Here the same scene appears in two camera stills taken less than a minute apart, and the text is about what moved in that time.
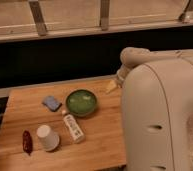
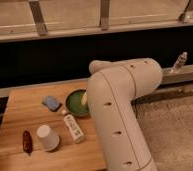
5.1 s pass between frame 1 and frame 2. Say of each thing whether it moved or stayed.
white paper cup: stayed
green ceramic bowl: stayed
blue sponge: stayed
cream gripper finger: moved
